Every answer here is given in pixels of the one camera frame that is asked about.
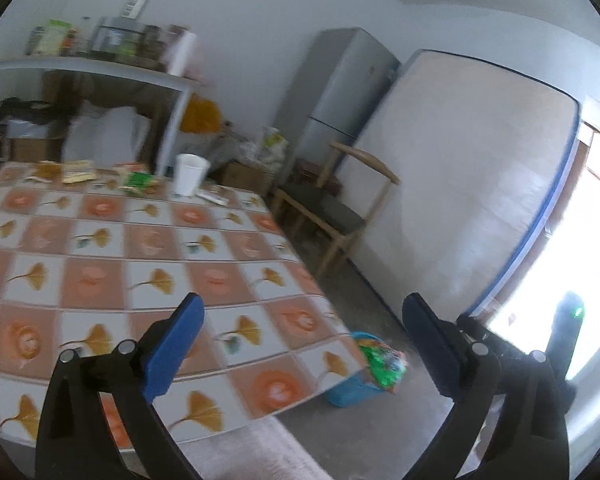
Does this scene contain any bright window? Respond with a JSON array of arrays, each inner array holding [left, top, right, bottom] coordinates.
[[485, 100, 600, 441]]

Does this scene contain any yellow snack packet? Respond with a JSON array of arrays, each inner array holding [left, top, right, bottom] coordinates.
[[32, 161, 63, 181], [62, 160, 98, 183]]

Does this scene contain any small green wrapper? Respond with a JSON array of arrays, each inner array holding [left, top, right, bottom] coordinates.
[[120, 171, 156, 195]]

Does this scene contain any wooden chair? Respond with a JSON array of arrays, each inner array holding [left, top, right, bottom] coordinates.
[[270, 141, 401, 281]]

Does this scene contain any large white bag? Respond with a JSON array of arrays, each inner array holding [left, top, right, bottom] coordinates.
[[62, 105, 153, 168]]

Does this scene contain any black cloth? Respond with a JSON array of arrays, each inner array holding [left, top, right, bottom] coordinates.
[[0, 97, 56, 123]]

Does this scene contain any grey refrigerator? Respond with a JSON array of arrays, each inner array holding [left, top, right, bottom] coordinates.
[[272, 27, 401, 171]]

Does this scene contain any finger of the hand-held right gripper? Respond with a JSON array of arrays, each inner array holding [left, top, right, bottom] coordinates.
[[456, 314, 551, 356]]

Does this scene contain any green box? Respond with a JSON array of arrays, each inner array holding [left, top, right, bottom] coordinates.
[[32, 19, 73, 57]]

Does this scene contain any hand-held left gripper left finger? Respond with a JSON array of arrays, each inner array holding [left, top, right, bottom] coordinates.
[[35, 292, 205, 480]]

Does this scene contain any paper towel roll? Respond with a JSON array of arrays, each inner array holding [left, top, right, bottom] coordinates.
[[167, 30, 201, 78]]

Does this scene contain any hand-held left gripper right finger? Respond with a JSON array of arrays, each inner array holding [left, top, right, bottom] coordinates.
[[401, 292, 571, 480]]

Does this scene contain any white paper cup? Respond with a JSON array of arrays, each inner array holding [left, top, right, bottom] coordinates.
[[174, 153, 211, 197]]

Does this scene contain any yellow plastic bag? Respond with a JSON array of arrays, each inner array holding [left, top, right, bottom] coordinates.
[[180, 94, 226, 136]]

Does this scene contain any grey bag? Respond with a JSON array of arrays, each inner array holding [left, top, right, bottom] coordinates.
[[205, 132, 253, 166]]

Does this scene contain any cardboard box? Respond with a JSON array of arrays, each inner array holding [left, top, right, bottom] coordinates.
[[217, 160, 276, 196], [7, 135, 63, 163]]

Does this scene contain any beige mattress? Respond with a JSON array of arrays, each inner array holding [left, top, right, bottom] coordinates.
[[337, 49, 581, 336]]

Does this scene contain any blue bin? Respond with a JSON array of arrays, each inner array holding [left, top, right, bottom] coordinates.
[[325, 331, 406, 408]]

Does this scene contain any white wall strip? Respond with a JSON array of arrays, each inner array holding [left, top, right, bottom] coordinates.
[[121, 0, 153, 18]]

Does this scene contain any dark jar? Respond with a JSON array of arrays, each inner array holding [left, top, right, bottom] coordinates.
[[140, 25, 168, 61]]

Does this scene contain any crumpled plastic bag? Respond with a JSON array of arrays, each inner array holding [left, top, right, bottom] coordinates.
[[252, 125, 288, 166]]

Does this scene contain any white shelf table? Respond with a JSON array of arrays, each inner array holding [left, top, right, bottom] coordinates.
[[0, 56, 203, 181]]

